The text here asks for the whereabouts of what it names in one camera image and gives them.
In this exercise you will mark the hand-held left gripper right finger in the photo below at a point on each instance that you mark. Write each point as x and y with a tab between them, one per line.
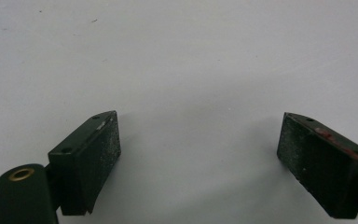
320	161

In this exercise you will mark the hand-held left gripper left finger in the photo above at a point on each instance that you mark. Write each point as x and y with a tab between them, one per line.
85	161

